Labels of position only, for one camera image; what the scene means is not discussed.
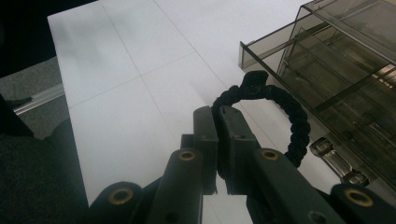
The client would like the smoky transparent drawer box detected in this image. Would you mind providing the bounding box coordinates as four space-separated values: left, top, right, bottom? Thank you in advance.
237 0 396 200

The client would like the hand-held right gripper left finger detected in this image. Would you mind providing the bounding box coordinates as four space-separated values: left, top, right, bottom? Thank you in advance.
180 105 219 196

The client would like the aluminium rail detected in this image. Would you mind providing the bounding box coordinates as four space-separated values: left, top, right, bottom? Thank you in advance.
12 82 66 117

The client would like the black braided bracelet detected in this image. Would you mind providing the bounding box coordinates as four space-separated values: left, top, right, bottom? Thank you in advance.
210 70 312 181

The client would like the white table sheet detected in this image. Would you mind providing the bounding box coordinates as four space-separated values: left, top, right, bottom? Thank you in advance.
46 0 396 224

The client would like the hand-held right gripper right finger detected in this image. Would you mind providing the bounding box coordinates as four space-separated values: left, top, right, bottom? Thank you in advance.
217 105 262 196

